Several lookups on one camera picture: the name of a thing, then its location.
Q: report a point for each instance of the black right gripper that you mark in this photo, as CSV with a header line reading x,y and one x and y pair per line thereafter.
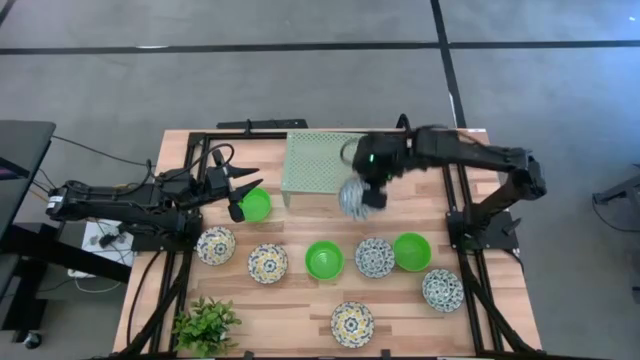
x,y
382,155

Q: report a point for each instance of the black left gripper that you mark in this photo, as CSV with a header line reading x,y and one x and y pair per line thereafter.
x,y
219,184

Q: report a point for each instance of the teal floral ceramic bowl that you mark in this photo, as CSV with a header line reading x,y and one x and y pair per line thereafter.
x,y
442,290
351,201
374,257

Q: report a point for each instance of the green plastic bowl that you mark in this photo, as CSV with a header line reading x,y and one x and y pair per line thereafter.
x,y
324,260
257,206
412,251

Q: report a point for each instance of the yellow floral ceramic bowl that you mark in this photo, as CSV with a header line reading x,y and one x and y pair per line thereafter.
x,y
352,324
215,245
268,263

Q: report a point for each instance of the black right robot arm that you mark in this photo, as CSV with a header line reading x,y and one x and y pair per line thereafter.
x,y
475,150

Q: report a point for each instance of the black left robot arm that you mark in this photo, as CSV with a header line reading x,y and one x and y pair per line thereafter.
x,y
100,197

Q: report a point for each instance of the black flat bar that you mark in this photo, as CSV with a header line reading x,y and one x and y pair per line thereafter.
x,y
262,124

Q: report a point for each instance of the green perforated metal shelf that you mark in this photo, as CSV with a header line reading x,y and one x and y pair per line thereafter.
x,y
315,162

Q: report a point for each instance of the white power strip board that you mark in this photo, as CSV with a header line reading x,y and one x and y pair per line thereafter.
x,y
107,247

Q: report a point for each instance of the green plant in white pot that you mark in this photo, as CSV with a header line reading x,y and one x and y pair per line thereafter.
x,y
206,327

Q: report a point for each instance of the dark desk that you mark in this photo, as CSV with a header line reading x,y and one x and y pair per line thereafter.
x,y
25,145

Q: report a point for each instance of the black stand base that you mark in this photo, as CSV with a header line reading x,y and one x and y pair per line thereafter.
x,y
620,195

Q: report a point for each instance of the small black frame clamp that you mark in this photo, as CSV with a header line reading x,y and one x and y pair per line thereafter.
x,y
248,355

